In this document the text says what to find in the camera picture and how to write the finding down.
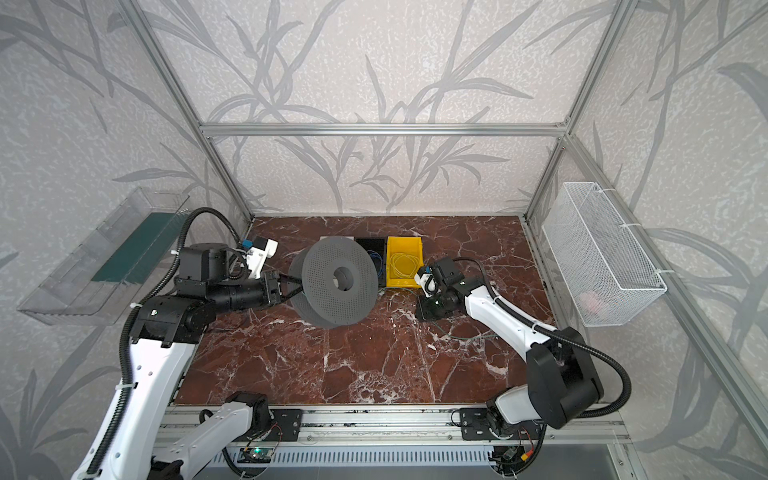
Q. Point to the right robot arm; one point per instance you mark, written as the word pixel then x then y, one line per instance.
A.
pixel 561 379

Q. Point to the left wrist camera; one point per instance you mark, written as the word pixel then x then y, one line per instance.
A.
pixel 257 252

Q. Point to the yellow storage bin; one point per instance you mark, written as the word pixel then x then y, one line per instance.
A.
pixel 404 257

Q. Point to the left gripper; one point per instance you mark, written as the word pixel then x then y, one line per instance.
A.
pixel 272 288

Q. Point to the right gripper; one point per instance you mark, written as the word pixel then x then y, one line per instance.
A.
pixel 435 297

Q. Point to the black storage bin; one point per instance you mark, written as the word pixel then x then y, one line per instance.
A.
pixel 376 247

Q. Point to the clear plastic wall tray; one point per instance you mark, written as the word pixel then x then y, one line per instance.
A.
pixel 102 276

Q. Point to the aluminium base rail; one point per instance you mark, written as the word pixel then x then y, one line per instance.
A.
pixel 416 425

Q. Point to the pink object in basket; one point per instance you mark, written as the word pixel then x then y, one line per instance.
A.
pixel 592 303

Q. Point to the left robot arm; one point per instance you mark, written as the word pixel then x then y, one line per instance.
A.
pixel 158 341

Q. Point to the grey perforated spool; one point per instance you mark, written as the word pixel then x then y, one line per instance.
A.
pixel 339 283

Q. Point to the white wire basket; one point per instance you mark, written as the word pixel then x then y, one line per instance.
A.
pixel 596 249

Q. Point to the left controller board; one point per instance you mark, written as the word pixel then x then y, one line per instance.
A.
pixel 256 455

